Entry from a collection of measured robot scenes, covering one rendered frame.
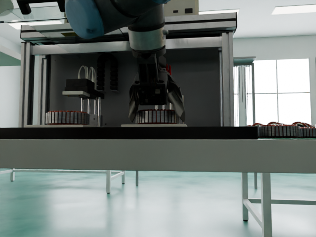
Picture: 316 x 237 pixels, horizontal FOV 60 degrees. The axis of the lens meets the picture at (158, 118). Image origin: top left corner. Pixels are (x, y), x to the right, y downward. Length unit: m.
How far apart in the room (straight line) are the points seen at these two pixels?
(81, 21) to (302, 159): 0.39
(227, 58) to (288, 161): 0.44
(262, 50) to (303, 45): 0.99
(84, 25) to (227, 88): 0.47
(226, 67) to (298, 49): 7.07
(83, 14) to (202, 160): 0.29
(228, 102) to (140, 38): 0.35
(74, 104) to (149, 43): 0.56
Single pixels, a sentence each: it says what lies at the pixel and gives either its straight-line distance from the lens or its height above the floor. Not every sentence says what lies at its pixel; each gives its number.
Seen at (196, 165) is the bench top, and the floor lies 0.71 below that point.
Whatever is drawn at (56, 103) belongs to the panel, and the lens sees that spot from 1.08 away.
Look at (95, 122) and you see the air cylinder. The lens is 0.87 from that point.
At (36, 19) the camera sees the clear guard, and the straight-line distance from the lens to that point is 0.69.
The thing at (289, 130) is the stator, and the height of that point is 0.77.
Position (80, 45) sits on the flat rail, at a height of 1.04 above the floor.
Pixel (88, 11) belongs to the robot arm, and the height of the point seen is 0.94.
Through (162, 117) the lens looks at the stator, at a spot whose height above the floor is 0.80.
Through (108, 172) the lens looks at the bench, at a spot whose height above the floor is 0.28.
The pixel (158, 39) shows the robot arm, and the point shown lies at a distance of 0.56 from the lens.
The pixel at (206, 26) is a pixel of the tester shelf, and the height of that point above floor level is 1.08.
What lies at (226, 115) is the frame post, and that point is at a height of 0.81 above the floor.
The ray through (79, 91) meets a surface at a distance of 0.79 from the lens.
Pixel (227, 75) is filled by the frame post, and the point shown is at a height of 0.93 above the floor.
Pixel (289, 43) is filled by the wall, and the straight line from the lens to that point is 7.83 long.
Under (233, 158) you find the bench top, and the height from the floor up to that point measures 0.72.
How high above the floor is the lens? 0.75
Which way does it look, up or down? 4 degrees up
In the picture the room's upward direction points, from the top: straight up
